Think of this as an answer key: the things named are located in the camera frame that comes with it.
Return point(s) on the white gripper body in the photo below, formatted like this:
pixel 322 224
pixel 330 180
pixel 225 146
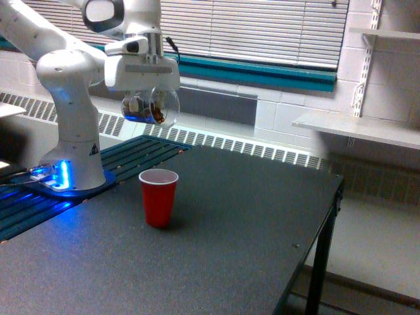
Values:
pixel 135 73

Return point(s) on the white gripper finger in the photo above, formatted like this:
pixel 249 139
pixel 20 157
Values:
pixel 134 104
pixel 160 97

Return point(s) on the clear cup with nuts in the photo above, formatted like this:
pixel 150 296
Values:
pixel 148 113

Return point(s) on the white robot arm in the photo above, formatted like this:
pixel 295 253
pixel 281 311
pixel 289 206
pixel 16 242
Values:
pixel 67 67

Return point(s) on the white baseboard radiator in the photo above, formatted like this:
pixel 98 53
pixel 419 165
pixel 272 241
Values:
pixel 36 132

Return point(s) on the teal window sill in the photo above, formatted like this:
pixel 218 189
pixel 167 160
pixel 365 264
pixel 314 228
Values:
pixel 256 75

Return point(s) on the red plastic cup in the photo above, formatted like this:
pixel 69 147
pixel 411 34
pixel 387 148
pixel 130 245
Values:
pixel 158 192

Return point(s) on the white window blinds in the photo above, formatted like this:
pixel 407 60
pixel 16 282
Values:
pixel 297 33

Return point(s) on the black table leg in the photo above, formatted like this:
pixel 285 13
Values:
pixel 322 254

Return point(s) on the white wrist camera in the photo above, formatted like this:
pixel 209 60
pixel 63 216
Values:
pixel 136 45

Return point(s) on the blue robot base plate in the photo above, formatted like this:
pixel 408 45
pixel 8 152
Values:
pixel 95 192

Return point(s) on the blue slatted rail platform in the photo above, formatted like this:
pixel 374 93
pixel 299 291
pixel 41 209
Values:
pixel 23 208

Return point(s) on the white shelf bracket rail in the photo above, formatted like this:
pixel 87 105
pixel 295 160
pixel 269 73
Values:
pixel 369 39

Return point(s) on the upper white wall shelf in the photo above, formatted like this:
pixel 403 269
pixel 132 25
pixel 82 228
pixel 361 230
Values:
pixel 389 34

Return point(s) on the white wall shelf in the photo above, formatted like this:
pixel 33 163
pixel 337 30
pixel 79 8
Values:
pixel 389 34
pixel 364 128

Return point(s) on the lower white wall shelf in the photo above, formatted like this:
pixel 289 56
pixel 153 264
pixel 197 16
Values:
pixel 364 128

